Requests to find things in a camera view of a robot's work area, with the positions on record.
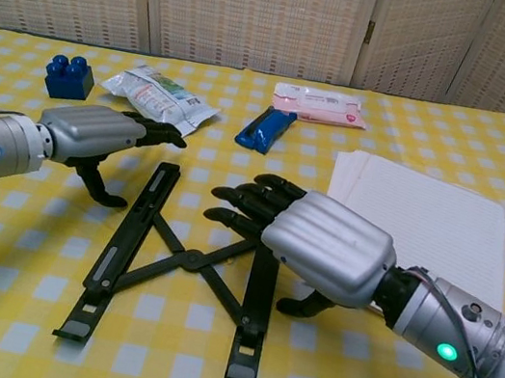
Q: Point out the pink wet wipes pack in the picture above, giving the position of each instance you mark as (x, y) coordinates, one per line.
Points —
(321, 105)

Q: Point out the blue wrapped packet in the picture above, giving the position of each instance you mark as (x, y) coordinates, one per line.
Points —
(265, 130)

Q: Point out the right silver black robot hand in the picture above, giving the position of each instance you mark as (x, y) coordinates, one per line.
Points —
(330, 247)

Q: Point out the yellow checkered tablecloth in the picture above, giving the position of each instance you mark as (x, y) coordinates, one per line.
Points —
(1, 252)

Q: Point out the blue toy building block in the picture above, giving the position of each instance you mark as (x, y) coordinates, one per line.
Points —
(68, 80)

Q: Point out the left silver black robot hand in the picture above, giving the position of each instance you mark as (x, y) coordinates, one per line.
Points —
(92, 129)

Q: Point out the woven folding screen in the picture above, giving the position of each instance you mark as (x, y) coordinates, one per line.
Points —
(259, 9)

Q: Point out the brass screen hinge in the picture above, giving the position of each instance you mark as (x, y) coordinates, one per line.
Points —
(370, 31)

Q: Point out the white silver snack packet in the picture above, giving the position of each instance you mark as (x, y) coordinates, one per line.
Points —
(165, 100)

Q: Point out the stack of lined paper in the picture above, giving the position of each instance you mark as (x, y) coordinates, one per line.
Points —
(437, 221)

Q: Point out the black folding laptop stand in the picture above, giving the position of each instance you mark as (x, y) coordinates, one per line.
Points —
(191, 259)

